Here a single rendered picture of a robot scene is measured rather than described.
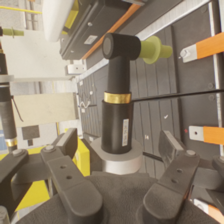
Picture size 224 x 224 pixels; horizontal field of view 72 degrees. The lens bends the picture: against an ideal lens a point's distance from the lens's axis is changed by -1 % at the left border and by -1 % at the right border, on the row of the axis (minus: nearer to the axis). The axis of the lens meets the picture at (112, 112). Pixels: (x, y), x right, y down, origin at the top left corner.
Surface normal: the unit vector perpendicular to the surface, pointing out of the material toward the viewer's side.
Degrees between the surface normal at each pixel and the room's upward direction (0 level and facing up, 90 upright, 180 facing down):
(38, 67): 90
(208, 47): 0
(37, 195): 90
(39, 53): 90
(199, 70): 0
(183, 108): 0
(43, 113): 90
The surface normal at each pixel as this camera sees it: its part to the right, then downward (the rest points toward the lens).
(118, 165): 0.04, 0.28
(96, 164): 0.47, 0.25
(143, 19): -0.88, 0.11
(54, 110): 0.47, 0.00
